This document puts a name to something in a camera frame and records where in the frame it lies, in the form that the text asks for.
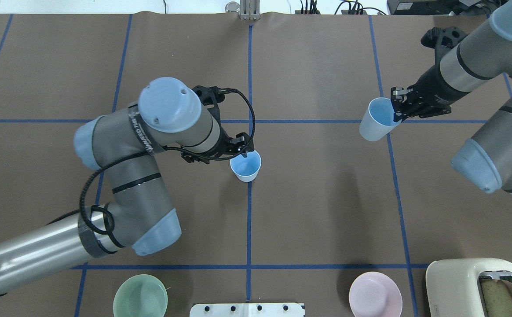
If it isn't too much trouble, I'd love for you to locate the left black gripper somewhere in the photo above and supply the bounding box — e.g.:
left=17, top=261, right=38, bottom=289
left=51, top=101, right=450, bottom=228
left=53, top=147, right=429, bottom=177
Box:
left=180, top=85, right=255, bottom=164

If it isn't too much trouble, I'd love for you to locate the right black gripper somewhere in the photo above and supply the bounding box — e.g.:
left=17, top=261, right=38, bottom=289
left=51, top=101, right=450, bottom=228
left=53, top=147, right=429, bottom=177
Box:
left=391, top=26, right=467, bottom=122

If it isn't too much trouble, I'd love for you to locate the blue cup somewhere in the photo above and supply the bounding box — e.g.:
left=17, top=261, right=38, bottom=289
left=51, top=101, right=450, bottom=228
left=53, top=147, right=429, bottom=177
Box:
left=230, top=151, right=262, bottom=183
left=359, top=98, right=401, bottom=142

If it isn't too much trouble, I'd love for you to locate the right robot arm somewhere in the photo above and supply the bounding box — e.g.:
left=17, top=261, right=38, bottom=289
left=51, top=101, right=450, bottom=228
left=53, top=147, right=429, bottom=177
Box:
left=389, top=0, right=512, bottom=197

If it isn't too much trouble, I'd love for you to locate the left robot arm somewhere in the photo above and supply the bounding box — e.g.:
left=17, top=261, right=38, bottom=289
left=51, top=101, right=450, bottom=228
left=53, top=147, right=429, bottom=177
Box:
left=0, top=77, right=255, bottom=297

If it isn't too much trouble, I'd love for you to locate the green bowl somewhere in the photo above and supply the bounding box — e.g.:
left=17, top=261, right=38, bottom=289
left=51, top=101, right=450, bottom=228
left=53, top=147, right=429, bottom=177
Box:
left=113, top=274, right=169, bottom=317

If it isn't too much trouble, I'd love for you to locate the pink bowl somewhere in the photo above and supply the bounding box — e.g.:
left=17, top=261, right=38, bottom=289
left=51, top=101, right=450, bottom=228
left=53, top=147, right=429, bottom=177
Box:
left=348, top=271, right=403, bottom=317

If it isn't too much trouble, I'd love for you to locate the cream toaster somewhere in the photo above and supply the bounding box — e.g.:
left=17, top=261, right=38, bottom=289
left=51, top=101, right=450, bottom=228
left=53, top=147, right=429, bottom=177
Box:
left=425, top=258, right=512, bottom=317

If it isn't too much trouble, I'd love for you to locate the toast slice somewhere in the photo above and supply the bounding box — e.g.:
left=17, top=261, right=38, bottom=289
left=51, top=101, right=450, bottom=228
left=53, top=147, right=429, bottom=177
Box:
left=479, top=279, right=512, bottom=317

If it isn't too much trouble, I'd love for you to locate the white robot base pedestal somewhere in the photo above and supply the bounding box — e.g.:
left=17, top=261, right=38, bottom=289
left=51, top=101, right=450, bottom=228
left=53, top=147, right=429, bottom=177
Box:
left=189, top=302, right=306, bottom=317

